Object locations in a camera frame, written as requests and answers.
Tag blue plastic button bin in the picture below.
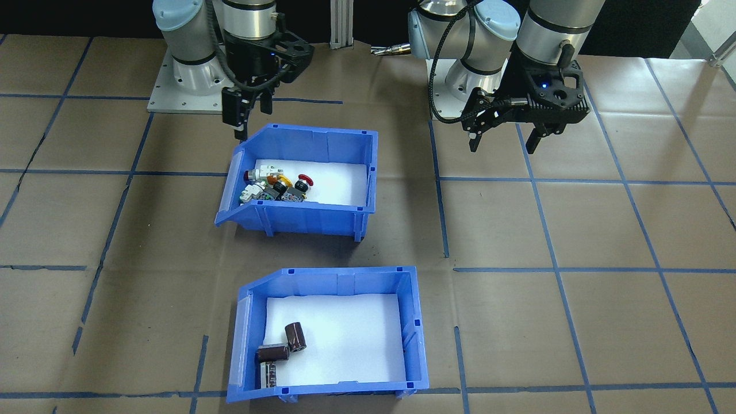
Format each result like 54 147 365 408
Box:
214 122 379 242

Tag blue plastic capacitor bin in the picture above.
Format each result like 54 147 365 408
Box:
225 266 430 404

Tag pile of small electrical parts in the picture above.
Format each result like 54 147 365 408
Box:
253 159 369 206

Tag short dark cylindrical capacitor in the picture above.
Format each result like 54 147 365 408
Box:
285 322 308 352

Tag long dark cylindrical capacitor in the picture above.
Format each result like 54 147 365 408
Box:
256 343 290 363

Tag dark parts in far bin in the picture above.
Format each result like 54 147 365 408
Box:
262 293 408 387

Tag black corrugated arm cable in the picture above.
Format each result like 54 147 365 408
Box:
428 0 527 124
207 0 288 93

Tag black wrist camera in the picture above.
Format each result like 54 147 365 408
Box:
520 64 592 124
270 30 316 82

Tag white switch with red button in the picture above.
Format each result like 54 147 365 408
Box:
243 164 285 182

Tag aluminium profile post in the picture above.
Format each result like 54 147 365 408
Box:
329 0 355 49

